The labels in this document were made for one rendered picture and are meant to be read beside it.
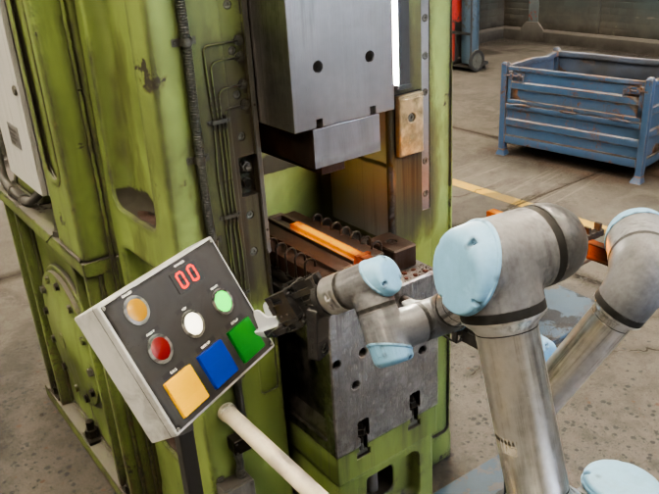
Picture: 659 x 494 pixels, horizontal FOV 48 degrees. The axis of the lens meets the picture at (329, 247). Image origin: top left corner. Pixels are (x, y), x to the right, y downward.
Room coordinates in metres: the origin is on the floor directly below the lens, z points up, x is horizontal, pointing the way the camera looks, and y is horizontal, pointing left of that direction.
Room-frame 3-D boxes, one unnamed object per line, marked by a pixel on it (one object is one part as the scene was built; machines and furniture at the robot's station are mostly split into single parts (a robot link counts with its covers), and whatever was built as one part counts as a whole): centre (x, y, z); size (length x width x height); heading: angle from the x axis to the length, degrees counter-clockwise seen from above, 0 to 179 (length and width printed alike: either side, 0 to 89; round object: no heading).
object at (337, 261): (1.89, 0.06, 0.96); 0.42 x 0.20 x 0.09; 35
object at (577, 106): (5.44, -2.04, 0.36); 1.20 x 0.80 x 0.72; 42
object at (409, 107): (2.01, -0.24, 1.27); 0.09 x 0.02 x 0.17; 125
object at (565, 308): (1.86, -0.56, 0.73); 0.40 x 0.30 x 0.02; 124
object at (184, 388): (1.18, 0.29, 1.01); 0.07 x 0.05 x 0.07; 150
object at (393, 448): (1.93, 0.02, 0.23); 0.55 x 0.37 x 0.47; 35
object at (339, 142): (1.89, 0.06, 1.32); 0.42 x 0.20 x 0.10; 35
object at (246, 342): (1.35, 0.19, 1.01); 0.07 x 0.05 x 0.07; 150
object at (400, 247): (1.87, -0.17, 0.95); 0.12 x 0.08 x 0.06; 35
